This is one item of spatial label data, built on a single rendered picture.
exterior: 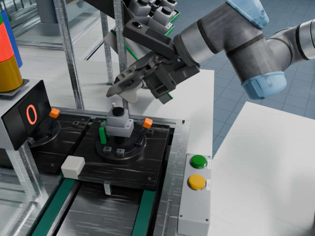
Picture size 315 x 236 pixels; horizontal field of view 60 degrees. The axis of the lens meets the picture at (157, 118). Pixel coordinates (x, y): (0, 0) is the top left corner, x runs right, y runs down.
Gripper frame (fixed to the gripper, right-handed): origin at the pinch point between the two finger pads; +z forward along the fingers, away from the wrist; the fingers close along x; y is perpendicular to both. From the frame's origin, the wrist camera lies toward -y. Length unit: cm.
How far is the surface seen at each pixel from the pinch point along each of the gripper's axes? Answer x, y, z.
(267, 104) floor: 186, 146, -1
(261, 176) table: 6, 49, -15
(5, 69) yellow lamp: -20.4, -16.1, -0.6
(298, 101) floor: 197, 165, -25
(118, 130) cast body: -2.2, 10.4, 6.3
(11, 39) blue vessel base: 61, -30, 67
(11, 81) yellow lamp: -20.3, -14.3, 0.6
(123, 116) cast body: -1.2, 7.9, 2.9
